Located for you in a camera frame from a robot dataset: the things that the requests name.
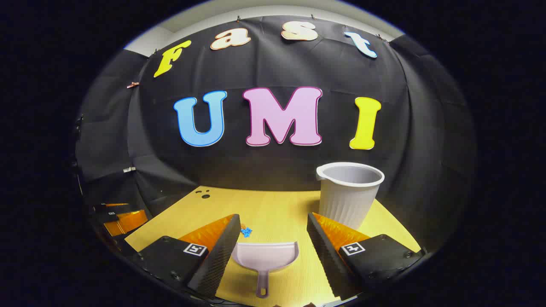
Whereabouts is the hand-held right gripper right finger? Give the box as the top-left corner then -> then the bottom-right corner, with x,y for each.
306,212 -> 426,301

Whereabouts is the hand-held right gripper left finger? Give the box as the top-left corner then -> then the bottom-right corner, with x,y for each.
133,213 -> 242,300

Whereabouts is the white plastic dustpan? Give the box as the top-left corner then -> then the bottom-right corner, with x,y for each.
231,241 -> 299,298

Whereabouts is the yellow wooden desktop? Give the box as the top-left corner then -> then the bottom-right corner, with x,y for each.
124,185 -> 423,305

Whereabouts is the black backdrop cloth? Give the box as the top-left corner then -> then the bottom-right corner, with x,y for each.
75,15 -> 476,252

